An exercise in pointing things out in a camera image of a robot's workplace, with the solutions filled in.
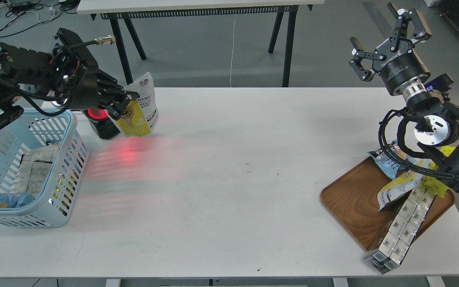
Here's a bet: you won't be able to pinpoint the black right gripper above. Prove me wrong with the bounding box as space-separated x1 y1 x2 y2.
349 2 432 96

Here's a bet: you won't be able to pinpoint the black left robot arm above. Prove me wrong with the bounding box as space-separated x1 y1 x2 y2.
0 28 139 130

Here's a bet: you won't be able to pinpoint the blue snack bag in basket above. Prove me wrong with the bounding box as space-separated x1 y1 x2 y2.
0 192 34 208

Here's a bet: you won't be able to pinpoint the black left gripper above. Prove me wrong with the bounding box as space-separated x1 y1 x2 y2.
46 28 139 120

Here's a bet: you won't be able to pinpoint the white hanging cable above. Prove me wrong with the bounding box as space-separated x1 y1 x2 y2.
229 14 237 88

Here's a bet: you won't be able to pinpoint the white boxed snack multipack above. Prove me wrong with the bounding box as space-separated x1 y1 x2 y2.
364 187 436 274

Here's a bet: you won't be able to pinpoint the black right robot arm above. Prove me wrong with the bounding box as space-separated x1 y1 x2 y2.
349 2 459 193

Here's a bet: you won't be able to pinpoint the black barcode scanner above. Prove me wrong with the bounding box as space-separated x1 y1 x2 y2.
82 108 121 140

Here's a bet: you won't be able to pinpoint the light blue plastic basket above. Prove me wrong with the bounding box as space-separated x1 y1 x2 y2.
0 109 89 228

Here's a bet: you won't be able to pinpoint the white background table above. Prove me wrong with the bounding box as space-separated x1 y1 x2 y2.
76 0 324 87

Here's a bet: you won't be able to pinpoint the black floor cables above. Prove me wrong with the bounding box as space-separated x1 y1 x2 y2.
0 0 80 40

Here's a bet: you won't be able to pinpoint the brown wooden tray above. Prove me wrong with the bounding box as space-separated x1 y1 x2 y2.
320 156 455 251

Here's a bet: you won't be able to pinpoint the white snack bag in basket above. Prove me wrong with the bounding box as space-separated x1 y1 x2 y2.
10 142 61 199

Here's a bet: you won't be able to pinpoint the yellow nut snack pouch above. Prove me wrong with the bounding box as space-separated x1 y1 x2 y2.
110 71 159 137
377 170 428 211

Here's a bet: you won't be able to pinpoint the yellow cartoon face snack pack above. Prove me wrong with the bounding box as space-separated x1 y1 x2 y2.
420 145 457 198

